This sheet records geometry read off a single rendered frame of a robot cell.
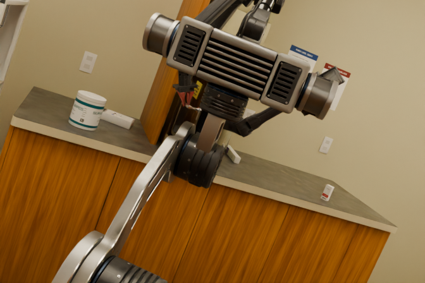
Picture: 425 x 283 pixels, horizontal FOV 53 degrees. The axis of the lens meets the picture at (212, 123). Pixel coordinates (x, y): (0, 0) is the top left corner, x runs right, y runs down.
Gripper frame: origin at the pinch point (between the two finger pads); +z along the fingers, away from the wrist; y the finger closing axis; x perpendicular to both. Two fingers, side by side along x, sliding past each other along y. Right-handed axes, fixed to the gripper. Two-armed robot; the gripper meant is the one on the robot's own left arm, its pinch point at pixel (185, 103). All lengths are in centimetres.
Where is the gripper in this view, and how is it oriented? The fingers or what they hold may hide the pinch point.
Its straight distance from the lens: 197.6
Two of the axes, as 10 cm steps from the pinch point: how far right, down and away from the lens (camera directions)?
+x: 3.4, 2.8, -9.0
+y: -9.4, 1.3, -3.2
